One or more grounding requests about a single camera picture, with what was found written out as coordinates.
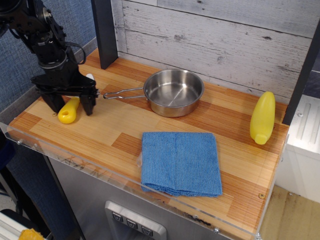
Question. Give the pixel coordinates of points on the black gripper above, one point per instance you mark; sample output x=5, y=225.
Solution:
x=63, y=77

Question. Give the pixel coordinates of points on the white knife yellow handle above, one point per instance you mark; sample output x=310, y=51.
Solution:
x=68, y=113

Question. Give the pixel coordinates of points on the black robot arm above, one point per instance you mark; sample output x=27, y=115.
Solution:
x=31, y=22

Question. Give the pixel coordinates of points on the stainless steel pot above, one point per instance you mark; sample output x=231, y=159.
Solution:
x=171, y=93

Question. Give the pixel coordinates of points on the clear acrylic edge guard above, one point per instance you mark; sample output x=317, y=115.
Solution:
x=247, y=169

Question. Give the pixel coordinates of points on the blue folded cloth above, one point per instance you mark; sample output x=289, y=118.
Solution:
x=181, y=164

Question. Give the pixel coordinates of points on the silver button panel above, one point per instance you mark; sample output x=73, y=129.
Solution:
x=129, y=225

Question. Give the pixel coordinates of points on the yellow black object bottom left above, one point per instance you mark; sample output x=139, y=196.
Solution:
x=16, y=227

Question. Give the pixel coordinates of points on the yellow plastic banana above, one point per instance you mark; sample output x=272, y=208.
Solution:
x=263, y=118

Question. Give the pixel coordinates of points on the white appliance at right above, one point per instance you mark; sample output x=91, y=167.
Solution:
x=299, y=168

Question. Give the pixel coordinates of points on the black left post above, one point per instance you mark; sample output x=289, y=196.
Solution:
x=105, y=32

